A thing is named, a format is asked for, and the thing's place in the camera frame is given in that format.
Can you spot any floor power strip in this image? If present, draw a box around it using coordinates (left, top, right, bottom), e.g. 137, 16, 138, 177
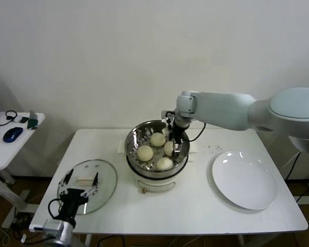
14, 211, 35, 225

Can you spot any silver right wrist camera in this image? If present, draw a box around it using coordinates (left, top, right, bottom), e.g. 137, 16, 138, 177
161, 110, 176, 125

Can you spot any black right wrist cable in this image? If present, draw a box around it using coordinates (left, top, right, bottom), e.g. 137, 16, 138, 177
181, 122, 207, 143

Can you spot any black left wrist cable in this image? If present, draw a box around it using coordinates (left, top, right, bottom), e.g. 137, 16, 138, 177
47, 198, 63, 220

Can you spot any black looped cord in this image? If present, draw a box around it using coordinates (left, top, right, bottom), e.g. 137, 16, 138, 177
0, 111, 18, 128

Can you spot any large white plate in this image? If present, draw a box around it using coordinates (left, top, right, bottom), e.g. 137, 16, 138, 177
211, 151, 279, 209

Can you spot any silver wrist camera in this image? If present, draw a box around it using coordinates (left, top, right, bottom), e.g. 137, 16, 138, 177
28, 218, 64, 234
161, 110, 176, 125

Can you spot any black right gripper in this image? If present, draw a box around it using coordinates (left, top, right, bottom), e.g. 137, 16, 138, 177
169, 125, 184, 158

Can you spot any white side desk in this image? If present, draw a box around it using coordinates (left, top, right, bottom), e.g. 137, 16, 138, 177
0, 112, 45, 230

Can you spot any round glass pot lid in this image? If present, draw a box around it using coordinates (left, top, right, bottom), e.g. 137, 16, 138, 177
57, 159, 118, 216

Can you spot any steel steamer pot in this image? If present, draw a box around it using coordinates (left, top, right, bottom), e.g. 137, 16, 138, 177
117, 137, 198, 194

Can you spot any stainless steel steamer basket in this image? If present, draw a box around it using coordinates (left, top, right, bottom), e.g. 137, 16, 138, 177
124, 120, 190, 179

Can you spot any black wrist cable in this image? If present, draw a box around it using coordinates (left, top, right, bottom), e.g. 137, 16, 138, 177
47, 198, 63, 220
181, 122, 207, 143

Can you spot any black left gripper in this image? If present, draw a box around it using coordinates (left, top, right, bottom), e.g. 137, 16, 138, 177
58, 168, 100, 221

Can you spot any white steamed baozi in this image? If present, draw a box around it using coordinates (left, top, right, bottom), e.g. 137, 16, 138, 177
150, 132, 166, 148
156, 157, 174, 172
164, 141, 175, 157
136, 145, 155, 163

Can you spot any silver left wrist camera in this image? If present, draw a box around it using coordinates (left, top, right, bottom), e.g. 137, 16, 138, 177
28, 218, 64, 234

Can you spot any black cable with plug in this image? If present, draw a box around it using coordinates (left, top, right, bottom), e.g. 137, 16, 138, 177
284, 152, 301, 181

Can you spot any blue computer mouse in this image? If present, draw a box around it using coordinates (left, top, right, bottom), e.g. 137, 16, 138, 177
2, 127, 23, 144

